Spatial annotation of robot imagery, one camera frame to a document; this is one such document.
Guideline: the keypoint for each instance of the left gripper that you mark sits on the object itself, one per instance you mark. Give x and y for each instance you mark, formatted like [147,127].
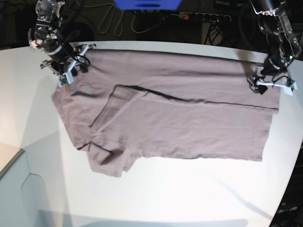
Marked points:
[259,83]

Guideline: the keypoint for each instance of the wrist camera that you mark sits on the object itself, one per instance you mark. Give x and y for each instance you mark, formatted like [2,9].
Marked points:
[289,89]
[64,79]

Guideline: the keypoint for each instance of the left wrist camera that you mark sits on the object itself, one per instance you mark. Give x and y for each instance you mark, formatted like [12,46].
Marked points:
[289,89]

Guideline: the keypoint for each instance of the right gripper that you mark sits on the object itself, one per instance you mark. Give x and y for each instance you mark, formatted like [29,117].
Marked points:
[66,61]

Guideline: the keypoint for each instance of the blue box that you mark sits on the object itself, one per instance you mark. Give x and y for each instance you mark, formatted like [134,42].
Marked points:
[147,4]

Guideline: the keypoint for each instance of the mauve t-shirt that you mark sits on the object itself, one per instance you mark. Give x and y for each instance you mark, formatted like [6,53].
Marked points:
[152,104]

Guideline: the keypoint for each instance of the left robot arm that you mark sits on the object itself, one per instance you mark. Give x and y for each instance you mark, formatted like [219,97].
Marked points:
[284,48]

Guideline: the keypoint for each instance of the power strip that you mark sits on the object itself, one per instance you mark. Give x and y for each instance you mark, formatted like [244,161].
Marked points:
[204,17]

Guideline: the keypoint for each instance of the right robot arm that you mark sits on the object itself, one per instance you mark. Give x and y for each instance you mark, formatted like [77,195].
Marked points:
[46,36]

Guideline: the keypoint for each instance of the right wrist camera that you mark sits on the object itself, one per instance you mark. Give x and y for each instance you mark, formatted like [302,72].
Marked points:
[64,79]

